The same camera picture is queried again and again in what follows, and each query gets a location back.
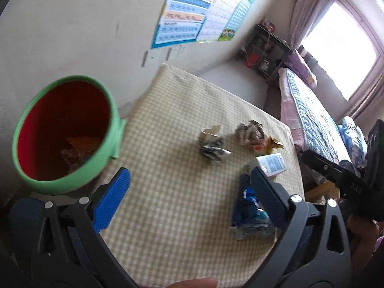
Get red bucket with green rim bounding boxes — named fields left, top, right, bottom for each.
left=12, top=75, right=126, bottom=195

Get bright window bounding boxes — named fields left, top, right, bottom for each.
left=300, top=0, right=378, bottom=102

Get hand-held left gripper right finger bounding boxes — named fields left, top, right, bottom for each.
left=240, top=166, right=352, bottom=288

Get blue floral pillow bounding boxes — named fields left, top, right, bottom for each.
left=337, top=115, right=368, bottom=169

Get orange snack wrapper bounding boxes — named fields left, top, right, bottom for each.
left=66, top=136, right=102, bottom=157

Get black metal shelf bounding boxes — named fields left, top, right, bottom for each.
left=237, top=23, right=294, bottom=82

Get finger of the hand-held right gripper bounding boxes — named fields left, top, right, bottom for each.
left=302, top=150, right=363, bottom=191

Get bed with blue plaid quilt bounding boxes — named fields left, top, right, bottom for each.
left=277, top=67, right=358, bottom=169

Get dark blue snack wrapper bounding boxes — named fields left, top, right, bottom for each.
left=230, top=173, right=266, bottom=229

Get small red pail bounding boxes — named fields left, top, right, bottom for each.
left=246, top=53, right=261, bottom=68

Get yellow snack wrapper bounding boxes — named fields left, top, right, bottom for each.
left=254, top=136, right=284, bottom=154

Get white blue drink carton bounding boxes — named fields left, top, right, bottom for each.
left=255, top=153, right=288, bottom=178

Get wooden chair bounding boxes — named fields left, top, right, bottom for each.
left=306, top=182, right=340, bottom=205

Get printed paper ball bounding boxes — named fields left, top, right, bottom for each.
left=235, top=120, right=268, bottom=146

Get blue letter wall poster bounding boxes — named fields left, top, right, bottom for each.
left=151, top=0, right=216, bottom=49

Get pink patterned curtain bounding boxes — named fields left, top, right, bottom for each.
left=289, top=0, right=342, bottom=55
left=349, top=73, right=384, bottom=121

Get person's left hand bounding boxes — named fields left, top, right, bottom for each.
left=168, top=277, right=218, bottom=288

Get pink floral pillow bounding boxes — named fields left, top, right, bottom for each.
left=283, top=49, right=318, bottom=90

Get grey white wrapper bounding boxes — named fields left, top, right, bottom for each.
left=199, top=124, right=232, bottom=164

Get person's right hand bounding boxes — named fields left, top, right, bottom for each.
left=349, top=214, right=379, bottom=258

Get white chart wall poster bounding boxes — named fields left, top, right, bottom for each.
left=196, top=0, right=241, bottom=43

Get yellow checked tablecloth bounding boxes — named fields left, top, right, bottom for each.
left=72, top=63, right=306, bottom=287

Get teal chart wall poster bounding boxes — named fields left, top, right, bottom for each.
left=216, top=0, right=256, bottom=42

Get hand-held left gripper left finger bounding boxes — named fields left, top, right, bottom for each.
left=30, top=167, right=138, bottom=288

